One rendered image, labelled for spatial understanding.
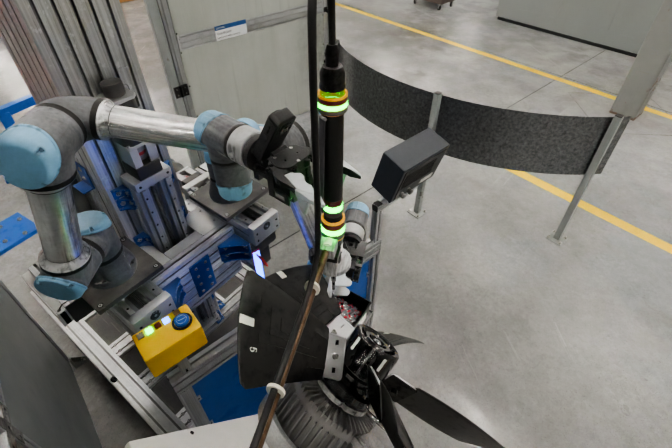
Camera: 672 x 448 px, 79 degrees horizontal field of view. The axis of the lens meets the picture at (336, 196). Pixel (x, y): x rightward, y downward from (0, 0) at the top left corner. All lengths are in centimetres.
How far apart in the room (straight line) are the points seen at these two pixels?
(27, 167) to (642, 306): 301
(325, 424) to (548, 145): 213
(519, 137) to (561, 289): 98
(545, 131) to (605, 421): 150
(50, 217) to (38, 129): 22
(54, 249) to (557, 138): 242
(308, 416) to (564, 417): 171
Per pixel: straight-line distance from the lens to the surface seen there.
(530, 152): 270
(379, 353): 93
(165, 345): 124
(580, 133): 271
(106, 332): 246
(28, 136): 97
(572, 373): 261
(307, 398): 97
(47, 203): 108
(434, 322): 251
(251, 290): 81
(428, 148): 154
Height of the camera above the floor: 208
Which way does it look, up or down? 41 degrees down
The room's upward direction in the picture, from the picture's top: straight up
